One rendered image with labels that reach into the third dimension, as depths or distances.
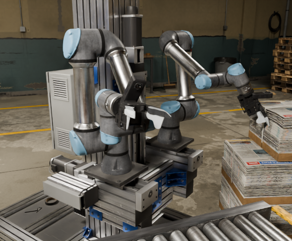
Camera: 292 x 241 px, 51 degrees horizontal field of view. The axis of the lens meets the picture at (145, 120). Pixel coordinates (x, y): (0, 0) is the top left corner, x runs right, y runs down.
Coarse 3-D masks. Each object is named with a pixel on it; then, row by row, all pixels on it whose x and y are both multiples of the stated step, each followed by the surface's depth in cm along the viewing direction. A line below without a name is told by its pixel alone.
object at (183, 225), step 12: (252, 204) 121; (264, 204) 121; (204, 216) 113; (216, 216) 113; (228, 216) 113; (264, 216) 120; (144, 228) 106; (156, 228) 106; (168, 228) 106; (180, 228) 106; (96, 240) 100; (108, 240) 100; (120, 240) 100; (132, 240) 100; (168, 240) 106
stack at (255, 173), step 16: (224, 144) 186; (240, 144) 177; (256, 144) 177; (224, 160) 184; (240, 160) 158; (256, 160) 155; (272, 160) 155; (240, 176) 159; (256, 176) 151; (272, 176) 152; (288, 176) 153; (224, 192) 188; (240, 192) 160; (256, 192) 155; (272, 192) 155; (288, 192) 156; (224, 208) 188; (288, 208) 158; (288, 224) 161
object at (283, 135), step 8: (272, 112) 158; (280, 112) 154; (288, 112) 154; (272, 120) 158; (280, 120) 150; (288, 120) 147; (272, 128) 157; (280, 128) 149; (288, 128) 147; (272, 136) 156; (280, 136) 149; (288, 136) 149; (272, 144) 157; (280, 144) 150; (288, 144) 151; (280, 152) 151; (288, 152) 151
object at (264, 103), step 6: (264, 102) 176; (270, 102) 176; (276, 102) 176; (282, 102) 176; (288, 102) 176; (264, 108) 167; (252, 120) 181; (252, 126) 181; (258, 126) 173; (252, 132) 182; (258, 132) 173
